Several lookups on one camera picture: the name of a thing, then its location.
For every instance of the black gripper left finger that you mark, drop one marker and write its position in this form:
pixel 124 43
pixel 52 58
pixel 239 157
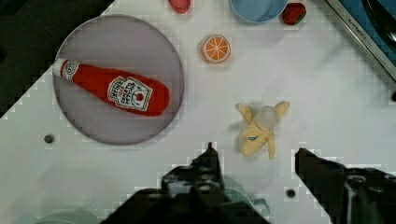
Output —
pixel 189 194

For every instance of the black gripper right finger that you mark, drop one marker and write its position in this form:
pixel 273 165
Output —
pixel 348 195

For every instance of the plush peeled banana toy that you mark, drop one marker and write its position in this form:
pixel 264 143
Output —
pixel 260 128

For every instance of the black and silver toaster oven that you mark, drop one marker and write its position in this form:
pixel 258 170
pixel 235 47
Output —
pixel 372 24

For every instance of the red plush strawberry near oven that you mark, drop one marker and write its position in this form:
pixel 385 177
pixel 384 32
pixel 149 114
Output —
pixel 293 13

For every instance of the mint green cup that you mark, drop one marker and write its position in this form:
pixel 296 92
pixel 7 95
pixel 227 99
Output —
pixel 237 193

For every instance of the plush red ketchup bottle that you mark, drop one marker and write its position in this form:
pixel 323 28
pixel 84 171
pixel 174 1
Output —
pixel 126 91

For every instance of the green perforated colander basket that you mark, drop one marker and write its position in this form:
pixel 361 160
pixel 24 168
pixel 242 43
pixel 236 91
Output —
pixel 74 217

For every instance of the plush orange slice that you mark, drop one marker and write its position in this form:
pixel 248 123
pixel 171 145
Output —
pixel 216 49

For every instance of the grey round plate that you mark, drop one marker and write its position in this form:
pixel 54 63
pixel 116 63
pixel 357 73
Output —
pixel 128 44

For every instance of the pink-red plush strawberry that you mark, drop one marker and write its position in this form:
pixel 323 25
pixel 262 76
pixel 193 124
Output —
pixel 180 6

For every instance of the blue bowl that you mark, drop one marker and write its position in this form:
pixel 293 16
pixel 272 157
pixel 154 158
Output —
pixel 258 11

